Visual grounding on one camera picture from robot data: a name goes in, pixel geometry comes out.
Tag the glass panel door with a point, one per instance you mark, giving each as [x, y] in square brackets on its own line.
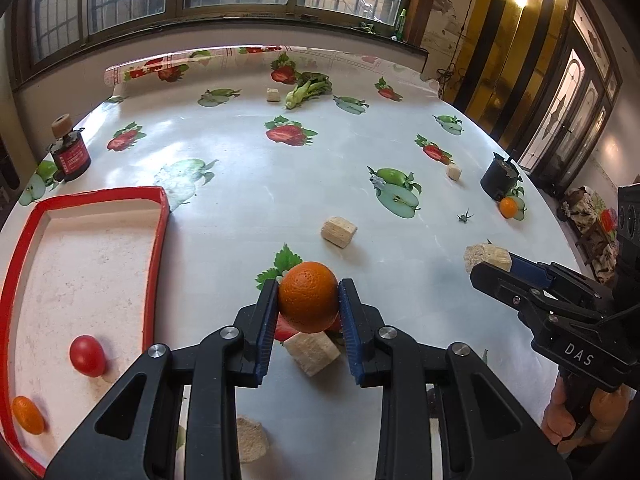
[575, 110]

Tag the green fruit stem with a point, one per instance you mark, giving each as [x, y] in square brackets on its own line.
[465, 217]

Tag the small orange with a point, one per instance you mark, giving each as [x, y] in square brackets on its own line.
[27, 415]

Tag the black cup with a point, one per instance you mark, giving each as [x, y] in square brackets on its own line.
[497, 177]

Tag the green leafy vegetable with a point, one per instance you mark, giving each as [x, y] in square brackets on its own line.
[305, 91]

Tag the red tomato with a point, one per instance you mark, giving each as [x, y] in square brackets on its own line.
[87, 356]

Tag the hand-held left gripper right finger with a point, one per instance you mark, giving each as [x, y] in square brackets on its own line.
[350, 335]

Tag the green bottle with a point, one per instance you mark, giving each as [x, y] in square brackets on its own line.
[401, 25]

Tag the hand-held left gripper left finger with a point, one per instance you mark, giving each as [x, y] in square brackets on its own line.
[265, 330]

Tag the black jar with red label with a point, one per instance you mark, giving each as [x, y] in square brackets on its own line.
[72, 160]

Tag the colourful patterned cloth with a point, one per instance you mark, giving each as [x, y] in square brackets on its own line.
[595, 230]

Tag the person's right hand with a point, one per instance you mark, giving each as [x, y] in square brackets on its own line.
[560, 420]

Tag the golden striped panel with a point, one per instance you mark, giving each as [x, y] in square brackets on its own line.
[505, 35]

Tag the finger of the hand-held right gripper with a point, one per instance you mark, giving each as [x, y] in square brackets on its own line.
[532, 271]
[500, 285]

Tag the fruit printed tablecloth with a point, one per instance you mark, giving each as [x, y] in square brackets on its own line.
[225, 240]

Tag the red rimmed white tray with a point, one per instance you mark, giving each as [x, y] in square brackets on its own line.
[75, 270]

